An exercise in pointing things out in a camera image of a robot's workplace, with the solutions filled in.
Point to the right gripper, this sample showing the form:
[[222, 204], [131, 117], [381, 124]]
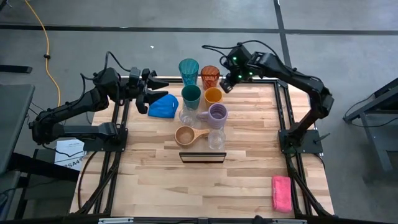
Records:
[[241, 63]]

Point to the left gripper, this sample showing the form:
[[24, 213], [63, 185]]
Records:
[[135, 87]]

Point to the orange plastic cup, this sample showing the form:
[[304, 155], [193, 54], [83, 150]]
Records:
[[213, 96]]

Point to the red faceted transparent tumbler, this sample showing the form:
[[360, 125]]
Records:
[[210, 76]]

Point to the dark green plastic cup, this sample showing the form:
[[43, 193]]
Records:
[[191, 96]]

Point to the round clear glass mug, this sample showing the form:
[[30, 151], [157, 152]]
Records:
[[188, 117]]

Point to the small clear glass cup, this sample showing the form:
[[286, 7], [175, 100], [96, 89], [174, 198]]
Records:
[[216, 139]]

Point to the wide tan wooden bowl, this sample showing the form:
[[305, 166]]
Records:
[[185, 137]]

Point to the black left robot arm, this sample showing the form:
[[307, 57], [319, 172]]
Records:
[[77, 105]]

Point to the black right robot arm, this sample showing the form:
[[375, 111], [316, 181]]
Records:
[[298, 81]]

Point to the blue cloth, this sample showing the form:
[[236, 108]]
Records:
[[163, 107]]

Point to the teal faceted transparent tumbler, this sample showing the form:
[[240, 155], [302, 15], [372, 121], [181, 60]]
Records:
[[188, 71]]

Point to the white printed paper sheet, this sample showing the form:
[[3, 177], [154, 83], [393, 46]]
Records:
[[66, 154]]

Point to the pink cloth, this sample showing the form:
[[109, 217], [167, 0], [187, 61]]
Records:
[[281, 194]]

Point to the black flat floor bar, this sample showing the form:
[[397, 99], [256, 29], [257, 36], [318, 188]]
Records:
[[15, 68]]

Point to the grey desk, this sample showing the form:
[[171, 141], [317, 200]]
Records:
[[12, 124]]

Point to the black metal table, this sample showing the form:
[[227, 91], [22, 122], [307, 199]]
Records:
[[382, 124]]

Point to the black aluminium table frame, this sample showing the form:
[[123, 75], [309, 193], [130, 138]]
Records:
[[280, 109]]

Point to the black frame wooden shelf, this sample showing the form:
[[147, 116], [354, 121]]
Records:
[[200, 149]]

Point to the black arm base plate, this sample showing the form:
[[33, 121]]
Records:
[[105, 143], [311, 141]]

